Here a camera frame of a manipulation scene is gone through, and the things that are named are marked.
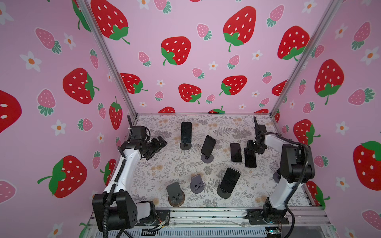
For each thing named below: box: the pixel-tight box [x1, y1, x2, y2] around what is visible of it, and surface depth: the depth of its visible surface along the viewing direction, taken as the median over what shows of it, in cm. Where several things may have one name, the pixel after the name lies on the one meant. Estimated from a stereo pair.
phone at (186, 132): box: [181, 121, 192, 143], surface depth 99 cm
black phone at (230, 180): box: [220, 167, 241, 194], surface depth 75 cm
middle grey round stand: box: [200, 153, 214, 164], surface depth 97 cm
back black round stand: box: [180, 142, 192, 151], surface depth 104 cm
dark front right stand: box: [216, 184, 232, 199], surface depth 83 cm
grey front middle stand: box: [190, 174, 205, 194], surface depth 81 cm
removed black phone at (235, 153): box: [230, 142, 243, 163], surface depth 100 cm
